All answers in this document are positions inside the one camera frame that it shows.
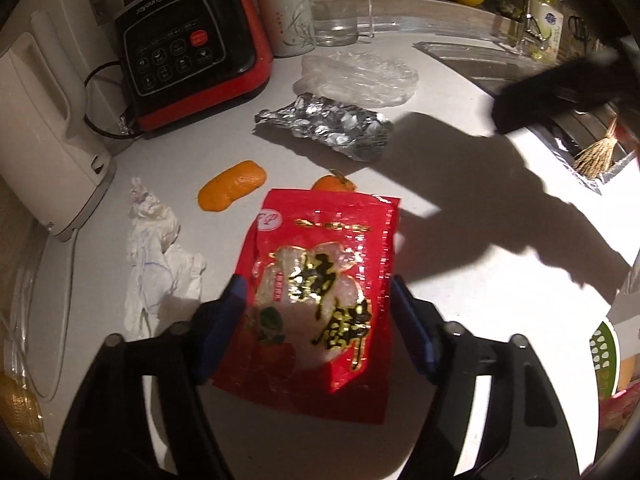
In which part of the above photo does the small orange peel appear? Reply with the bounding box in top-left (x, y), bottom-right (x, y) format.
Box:
top-left (311, 170), bottom-right (358, 193)

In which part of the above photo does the metal faucet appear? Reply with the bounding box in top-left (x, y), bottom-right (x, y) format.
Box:
top-left (517, 0), bottom-right (553, 48)

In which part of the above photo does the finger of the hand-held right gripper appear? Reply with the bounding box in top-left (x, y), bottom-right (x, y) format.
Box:
top-left (492, 50), bottom-right (623, 135)

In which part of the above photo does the crumpled white tissue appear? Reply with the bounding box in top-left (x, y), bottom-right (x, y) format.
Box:
top-left (122, 176), bottom-right (208, 338)

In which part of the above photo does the steel sink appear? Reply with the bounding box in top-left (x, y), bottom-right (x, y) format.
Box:
top-left (412, 40), bottom-right (640, 196)

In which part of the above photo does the green plastic basket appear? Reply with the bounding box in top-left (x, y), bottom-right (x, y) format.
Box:
top-left (590, 320), bottom-right (640, 401)

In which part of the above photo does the green label bottle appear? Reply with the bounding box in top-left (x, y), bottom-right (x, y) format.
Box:
top-left (532, 0), bottom-right (567, 56)

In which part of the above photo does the clear glass mug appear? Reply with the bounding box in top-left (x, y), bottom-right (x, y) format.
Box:
top-left (307, 0), bottom-right (376, 47)

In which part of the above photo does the red snack packet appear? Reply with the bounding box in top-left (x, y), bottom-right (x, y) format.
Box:
top-left (210, 188), bottom-right (402, 423)

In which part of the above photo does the white ceramic cup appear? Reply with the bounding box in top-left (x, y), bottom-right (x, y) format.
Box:
top-left (255, 0), bottom-right (317, 58)

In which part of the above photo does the black and red blender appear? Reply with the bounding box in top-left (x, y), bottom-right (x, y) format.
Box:
top-left (114, 0), bottom-right (275, 133)

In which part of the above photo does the black power cable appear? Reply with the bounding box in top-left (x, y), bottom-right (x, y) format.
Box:
top-left (82, 60), bottom-right (138, 138)

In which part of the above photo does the white power cable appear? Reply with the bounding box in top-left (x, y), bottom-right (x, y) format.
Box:
top-left (30, 230), bottom-right (76, 401)

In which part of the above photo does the straw brush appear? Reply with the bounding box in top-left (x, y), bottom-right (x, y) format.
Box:
top-left (572, 117), bottom-right (621, 181)

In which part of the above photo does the white electric kettle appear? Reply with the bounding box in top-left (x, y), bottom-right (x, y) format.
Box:
top-left (0, 7), bottom-right (118, 243)

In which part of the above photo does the crumpled clear plastic wrap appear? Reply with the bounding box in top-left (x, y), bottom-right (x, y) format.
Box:
top-left (300, 50), bottom-right (420, 107)

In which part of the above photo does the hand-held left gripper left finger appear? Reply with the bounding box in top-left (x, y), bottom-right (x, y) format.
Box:
top-left (50, 275), bottom-right (248, 480)

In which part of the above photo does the crumpled aluminium foil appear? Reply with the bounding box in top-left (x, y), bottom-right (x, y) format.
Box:
top-left (253, 92), bottom-right (394, 162)

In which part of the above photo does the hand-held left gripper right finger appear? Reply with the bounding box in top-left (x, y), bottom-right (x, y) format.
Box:
top-left (390, 275), bottom-right (586, 480)

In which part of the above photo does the large orange peel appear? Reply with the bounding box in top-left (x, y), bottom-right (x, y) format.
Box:
top-left (197, 160), bottom-right (267, 212)

